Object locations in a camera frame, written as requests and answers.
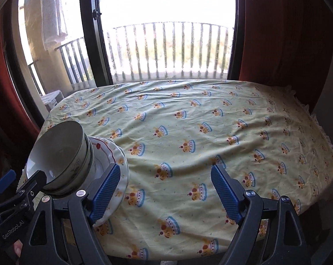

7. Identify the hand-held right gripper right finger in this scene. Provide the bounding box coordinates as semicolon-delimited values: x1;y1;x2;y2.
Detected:
211;164;313;265

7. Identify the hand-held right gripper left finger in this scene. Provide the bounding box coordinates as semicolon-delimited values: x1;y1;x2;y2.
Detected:
20;163;121;265

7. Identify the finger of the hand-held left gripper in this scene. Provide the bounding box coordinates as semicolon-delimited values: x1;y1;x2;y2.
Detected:
16;170;47;208
0;170;17;199

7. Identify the large white ruffled plate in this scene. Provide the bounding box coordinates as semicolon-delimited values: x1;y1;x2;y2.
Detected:
96;146;130;227

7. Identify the floral ceramic bowl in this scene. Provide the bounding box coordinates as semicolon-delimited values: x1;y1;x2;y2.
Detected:
43;136;92;195
25;121;87;192
42;141;94;198

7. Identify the red-rimmed floral plate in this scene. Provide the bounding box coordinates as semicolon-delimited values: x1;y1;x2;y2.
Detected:
88;136;121;177

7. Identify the person's left hand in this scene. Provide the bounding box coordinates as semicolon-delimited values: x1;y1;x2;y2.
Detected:
13;240;25;256

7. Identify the white plastic cabinet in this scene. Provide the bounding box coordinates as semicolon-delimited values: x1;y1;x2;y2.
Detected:
39;90;65;114

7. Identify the yellow printed tablecloth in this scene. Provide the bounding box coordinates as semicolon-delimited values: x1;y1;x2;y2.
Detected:
35;79;333;261

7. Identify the red curtain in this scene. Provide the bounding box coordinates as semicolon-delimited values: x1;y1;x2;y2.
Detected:
0;11;42;144
237;0;333;108

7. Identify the hanging white cloth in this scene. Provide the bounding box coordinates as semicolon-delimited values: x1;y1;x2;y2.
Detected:
24;0;69;50

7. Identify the balcony railing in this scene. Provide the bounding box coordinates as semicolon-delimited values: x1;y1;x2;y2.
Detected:
28;21;234;89

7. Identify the dark window frame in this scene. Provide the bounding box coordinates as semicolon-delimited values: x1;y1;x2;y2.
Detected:
3;0;248;127

